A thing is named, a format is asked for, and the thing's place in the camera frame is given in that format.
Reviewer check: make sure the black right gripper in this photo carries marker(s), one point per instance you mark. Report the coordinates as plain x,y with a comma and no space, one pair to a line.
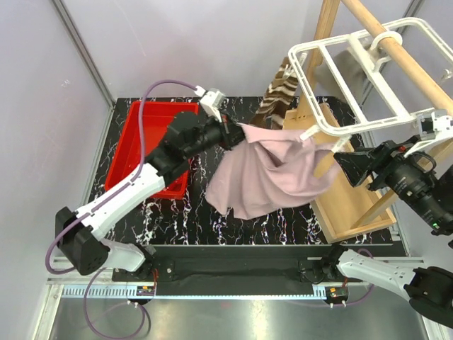
381,159

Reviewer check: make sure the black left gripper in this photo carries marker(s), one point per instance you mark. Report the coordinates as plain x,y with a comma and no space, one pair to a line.
232,134

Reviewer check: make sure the mauve sock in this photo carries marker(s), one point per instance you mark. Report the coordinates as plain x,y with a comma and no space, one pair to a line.
269,170

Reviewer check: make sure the brown striped sock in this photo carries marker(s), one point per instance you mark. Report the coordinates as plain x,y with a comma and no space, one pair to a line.
277,99

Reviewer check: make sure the white clip hanger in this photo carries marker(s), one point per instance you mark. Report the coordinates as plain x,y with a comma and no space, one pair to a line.
371,57

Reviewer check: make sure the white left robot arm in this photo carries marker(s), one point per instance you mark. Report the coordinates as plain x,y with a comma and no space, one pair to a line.
80,234

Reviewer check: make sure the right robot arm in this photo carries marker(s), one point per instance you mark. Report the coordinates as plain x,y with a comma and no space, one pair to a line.
428,290

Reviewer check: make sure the cream grey sock hanging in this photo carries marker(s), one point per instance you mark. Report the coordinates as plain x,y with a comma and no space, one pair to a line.
351,71

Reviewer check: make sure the wooden hanging rod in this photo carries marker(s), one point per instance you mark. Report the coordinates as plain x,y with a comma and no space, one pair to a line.
413,70

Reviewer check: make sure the red plastic bin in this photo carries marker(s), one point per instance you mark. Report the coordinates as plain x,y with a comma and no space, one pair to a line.
156,117

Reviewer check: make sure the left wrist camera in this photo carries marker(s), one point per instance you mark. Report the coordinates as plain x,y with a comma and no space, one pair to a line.
211,100

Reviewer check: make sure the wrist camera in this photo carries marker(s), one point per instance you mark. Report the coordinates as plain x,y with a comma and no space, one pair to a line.
434,127
211,100

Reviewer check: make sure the wooden rack frame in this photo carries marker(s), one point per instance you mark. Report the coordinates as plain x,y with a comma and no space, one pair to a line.
373,177

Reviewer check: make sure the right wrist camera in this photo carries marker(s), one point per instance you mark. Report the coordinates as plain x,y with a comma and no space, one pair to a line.
434,127

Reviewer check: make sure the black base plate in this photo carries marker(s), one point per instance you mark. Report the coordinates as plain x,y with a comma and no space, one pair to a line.
235,272

